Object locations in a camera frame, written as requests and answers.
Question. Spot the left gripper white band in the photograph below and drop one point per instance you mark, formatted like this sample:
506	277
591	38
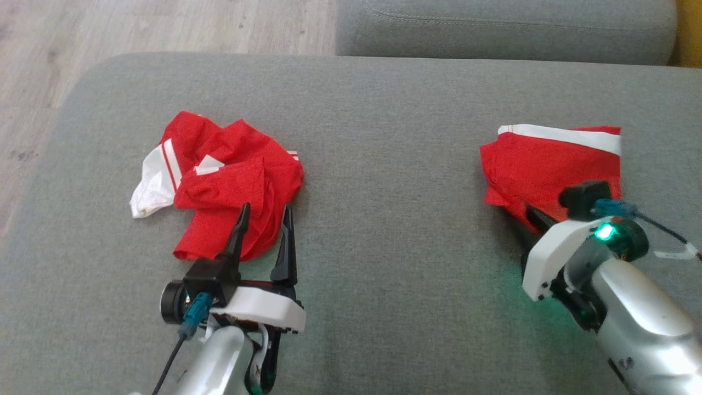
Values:
263	310

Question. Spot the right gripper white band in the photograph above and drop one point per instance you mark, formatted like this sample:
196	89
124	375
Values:
551	249

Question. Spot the red shorts white trim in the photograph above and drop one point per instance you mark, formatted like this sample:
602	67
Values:
537	170

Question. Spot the red jersey white sleeves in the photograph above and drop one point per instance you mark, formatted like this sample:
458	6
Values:
230	186

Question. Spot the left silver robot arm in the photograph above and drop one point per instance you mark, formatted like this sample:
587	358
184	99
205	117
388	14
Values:
219	362

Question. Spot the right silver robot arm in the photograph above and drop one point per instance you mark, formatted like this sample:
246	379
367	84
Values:
641	323

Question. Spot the grey sofa seat cushion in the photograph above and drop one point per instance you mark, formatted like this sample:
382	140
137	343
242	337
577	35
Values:
384	137

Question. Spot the grey sofa back cushion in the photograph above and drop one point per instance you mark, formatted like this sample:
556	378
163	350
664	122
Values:
493	27

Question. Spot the yellow cushion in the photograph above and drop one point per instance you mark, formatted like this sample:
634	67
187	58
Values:
691	27

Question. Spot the right black wrist camera box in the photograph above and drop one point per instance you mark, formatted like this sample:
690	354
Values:
584	197

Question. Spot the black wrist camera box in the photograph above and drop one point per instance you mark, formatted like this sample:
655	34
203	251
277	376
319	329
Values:
211	277
584	197

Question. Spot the left black wrist camera box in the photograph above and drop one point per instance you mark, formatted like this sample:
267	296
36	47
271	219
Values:
211	277

